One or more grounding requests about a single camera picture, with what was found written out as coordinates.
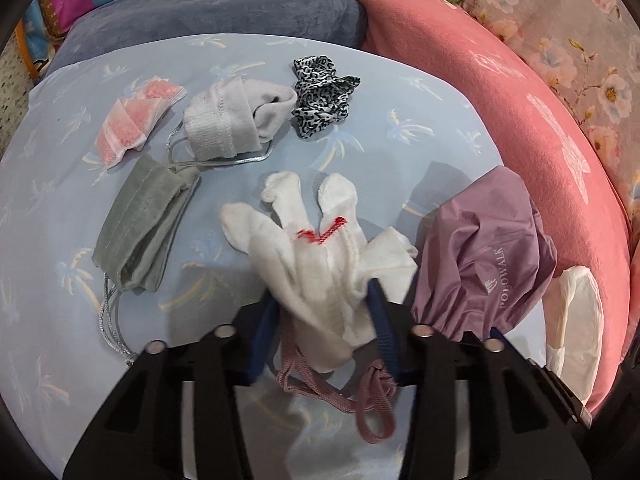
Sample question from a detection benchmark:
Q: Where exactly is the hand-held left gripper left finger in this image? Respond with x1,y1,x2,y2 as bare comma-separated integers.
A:
62,295,281,480

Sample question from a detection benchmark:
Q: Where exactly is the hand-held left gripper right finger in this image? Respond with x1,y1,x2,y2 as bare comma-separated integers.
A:
367,280,590,480

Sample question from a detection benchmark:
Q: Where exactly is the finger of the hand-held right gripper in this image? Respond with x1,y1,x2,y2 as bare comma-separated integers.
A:
525,357,595,428

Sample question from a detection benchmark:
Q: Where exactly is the white lined waste bin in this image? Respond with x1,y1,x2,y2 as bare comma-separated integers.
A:
542,266,606,406

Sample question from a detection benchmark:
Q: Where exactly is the white knit glove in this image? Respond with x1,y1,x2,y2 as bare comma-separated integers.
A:
220,171,420,375

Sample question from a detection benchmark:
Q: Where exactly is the purple drawstring bag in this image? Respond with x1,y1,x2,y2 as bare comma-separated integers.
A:
275,166,558,445

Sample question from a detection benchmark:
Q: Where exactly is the grey drawstring pouch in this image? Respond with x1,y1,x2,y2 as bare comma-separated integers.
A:
92,127,275,367

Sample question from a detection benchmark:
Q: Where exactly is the light grey sock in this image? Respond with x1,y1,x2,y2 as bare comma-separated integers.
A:
182,77,298,160

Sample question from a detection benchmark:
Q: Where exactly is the leopard print scrunchie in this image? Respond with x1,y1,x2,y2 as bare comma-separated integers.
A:
291,55,362,140

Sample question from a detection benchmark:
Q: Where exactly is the pink sachet packet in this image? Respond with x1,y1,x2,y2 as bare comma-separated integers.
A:
97,99,151,168
132,77,188,126

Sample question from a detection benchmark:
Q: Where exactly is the pink fleece blanket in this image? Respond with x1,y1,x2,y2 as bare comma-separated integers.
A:
280,0,633,416

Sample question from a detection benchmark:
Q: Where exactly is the blue-grey sofa cushion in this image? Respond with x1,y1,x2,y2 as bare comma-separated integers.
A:
42,0,368,81

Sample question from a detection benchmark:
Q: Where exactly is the grey floral cloth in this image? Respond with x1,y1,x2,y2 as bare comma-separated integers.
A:
460,0,640,221

